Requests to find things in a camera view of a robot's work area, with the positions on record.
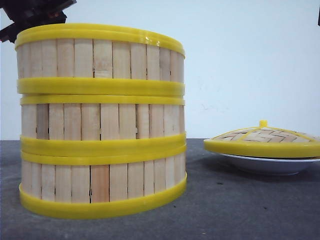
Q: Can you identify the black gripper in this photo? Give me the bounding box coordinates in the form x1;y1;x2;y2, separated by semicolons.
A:
0;0;77;43

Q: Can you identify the bamboo steamer basket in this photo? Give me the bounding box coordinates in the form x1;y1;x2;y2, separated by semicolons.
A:
19;151;187;219
20;95;186;158
15;23;185;105

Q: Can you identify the woven bamboo steamer lid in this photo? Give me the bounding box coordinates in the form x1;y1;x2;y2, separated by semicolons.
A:
203;120;320;159

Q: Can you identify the white ceramic plate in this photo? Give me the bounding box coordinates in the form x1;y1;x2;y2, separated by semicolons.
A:
214;153;320;176

